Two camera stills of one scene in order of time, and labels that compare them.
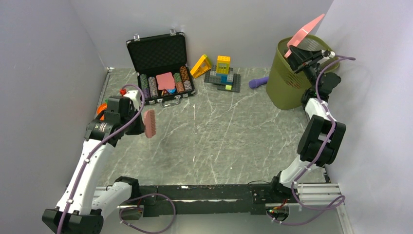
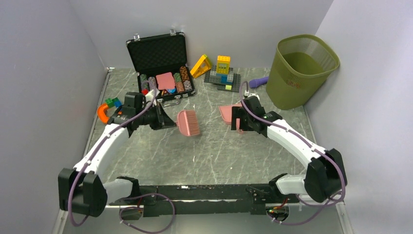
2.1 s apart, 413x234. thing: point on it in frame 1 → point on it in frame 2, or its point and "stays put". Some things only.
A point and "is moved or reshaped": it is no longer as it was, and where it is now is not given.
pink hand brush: (149, 123) is moved or reshaped
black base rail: (207, 200) stays put
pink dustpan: (300, 35) → (226, 111)
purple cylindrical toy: (256, 83) stays put
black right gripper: (300, 60) → (239, 112)
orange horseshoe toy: (102, 107) stays put
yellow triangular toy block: (202, 66) stays put
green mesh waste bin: (287, 88) stays put
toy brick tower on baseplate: (222, 75) stays put
